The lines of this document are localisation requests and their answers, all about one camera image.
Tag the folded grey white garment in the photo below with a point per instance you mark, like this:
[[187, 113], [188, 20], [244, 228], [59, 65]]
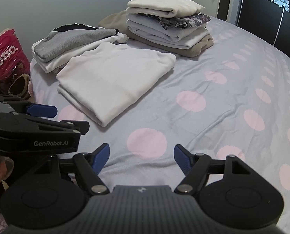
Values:
[[67, 41]]

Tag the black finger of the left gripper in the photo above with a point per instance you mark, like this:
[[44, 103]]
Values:
[[37, 125]]

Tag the grey pink-dotted bed sheet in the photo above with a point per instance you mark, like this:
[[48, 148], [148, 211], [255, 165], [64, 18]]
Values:
[[232, 99]]

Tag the stack of folded clothes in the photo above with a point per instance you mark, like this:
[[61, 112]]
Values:
[[177, 26]]

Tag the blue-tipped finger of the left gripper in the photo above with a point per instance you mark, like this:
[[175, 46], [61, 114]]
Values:
[[35, 110]]

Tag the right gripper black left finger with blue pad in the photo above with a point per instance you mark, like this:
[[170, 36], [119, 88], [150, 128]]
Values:
[[86, 168]]

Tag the pink printed plastic bag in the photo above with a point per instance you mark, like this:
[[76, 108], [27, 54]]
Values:
[[14, 66]]

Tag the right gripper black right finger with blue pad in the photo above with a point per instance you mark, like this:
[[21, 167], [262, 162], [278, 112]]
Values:
[[197, 169]]

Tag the cream white garment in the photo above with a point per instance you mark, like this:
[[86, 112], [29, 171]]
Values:
[[105, 81]]

